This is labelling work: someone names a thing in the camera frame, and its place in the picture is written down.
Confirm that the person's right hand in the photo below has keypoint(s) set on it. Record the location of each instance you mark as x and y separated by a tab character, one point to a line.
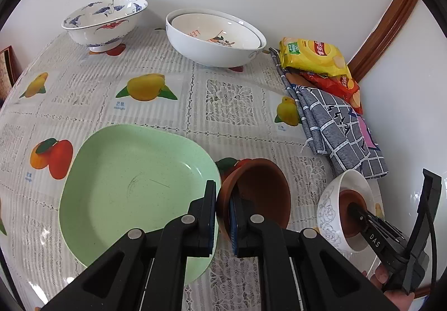
380	276

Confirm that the red chip bag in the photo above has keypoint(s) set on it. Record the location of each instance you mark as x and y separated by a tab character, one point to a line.
345	87

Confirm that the fruit print tablecloth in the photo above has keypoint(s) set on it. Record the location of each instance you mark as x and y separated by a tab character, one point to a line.
227	101

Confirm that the shallow brown bowl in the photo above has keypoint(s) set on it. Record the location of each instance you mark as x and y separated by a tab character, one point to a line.
346	209

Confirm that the wooden door frame trim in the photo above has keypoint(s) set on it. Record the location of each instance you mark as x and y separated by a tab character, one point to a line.
387	28

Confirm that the green plastic plate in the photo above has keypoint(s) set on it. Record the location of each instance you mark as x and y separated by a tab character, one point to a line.
132	185

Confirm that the small deep brown bowl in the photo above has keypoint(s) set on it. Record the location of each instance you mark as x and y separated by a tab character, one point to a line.
265	189

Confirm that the large white bowl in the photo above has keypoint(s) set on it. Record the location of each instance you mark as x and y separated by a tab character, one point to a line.
209	52

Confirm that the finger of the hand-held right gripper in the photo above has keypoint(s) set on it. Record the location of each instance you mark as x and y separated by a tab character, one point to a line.
373	230
427	199

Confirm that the yellow chip bag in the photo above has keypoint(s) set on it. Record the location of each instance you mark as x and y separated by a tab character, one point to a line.
314	56

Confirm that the white bowl with orange print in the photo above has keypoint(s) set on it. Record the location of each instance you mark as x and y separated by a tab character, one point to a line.
209	26

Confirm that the grey checked cloth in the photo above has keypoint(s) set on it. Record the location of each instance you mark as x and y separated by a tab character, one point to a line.
335	129

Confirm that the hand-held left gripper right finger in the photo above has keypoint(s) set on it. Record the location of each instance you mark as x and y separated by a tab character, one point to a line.
233	223

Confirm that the brown patterned frame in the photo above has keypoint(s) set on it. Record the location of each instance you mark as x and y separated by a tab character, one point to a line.
7	70

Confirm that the white floral outline bowl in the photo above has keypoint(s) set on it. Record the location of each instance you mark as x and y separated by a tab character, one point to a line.
328	213

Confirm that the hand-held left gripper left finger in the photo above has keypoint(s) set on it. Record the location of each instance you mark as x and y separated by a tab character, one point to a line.
209	223

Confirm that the blue patterned footed bowl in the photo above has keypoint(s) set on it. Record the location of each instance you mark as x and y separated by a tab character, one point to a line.
104	31

